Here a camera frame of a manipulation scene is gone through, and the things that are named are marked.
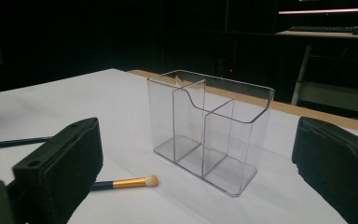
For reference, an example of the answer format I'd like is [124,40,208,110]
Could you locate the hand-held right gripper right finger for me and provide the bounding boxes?
[291,116,358,224]

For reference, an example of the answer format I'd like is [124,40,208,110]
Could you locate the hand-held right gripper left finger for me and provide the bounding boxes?
[11,117,104,224]

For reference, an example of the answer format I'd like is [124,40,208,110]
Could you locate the makeup brush with gold ferrule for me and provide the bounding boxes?
[89,174,160,191]
[0,135,54,151]

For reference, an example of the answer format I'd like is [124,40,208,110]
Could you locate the clear acrylic compartment organizer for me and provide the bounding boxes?
[146,69,276,198]

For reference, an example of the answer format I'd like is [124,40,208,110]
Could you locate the white table sheet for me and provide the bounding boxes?
[0,68,358,224]

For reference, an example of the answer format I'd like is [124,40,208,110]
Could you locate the black keyboard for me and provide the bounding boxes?
[288,25,355,34]

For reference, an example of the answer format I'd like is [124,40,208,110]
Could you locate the dark monitor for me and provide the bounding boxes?
[276,0,358,32]

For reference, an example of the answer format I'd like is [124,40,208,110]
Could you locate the metal stand frame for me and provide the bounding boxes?
[274,29,358,117]

